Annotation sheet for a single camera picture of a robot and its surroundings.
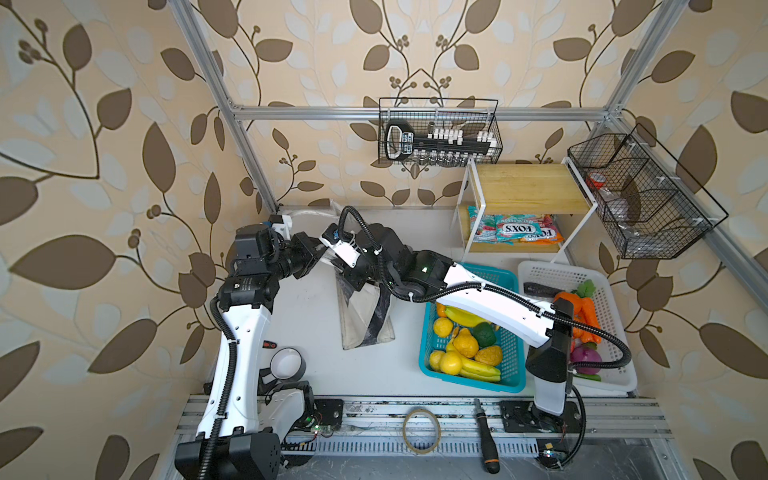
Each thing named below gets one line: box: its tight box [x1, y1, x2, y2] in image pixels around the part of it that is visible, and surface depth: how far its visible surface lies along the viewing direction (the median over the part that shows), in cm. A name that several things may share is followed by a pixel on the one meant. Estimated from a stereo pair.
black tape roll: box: [270, 347, 307, 382], surface depth 83 cm
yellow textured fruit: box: [453, 328, 479, 358], surface depth 82 cm
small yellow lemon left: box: [433, 317, 453, 338], surface depth 87 cm
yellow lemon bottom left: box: [430, 350, 462, 375], surface depth 76 cm
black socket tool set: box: [384, 120, 498, 167], surface depth 86 cm
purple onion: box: [571, 345, 603, 373], surface depth 80 cm
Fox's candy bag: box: [468, 206, 565, 245], surface depth 90 cm
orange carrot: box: [574, 279, 601, 345], surface depth 89 cm
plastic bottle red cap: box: [586, 172, 623, 202], surface depth 84 cm
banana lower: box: [458, 353, 501, 382], surface depth 79 cm
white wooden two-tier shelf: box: [453, 156, 598, 263], surface depth 86 cm
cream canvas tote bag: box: [335, 269, 395, 350], surface depth 84 cm
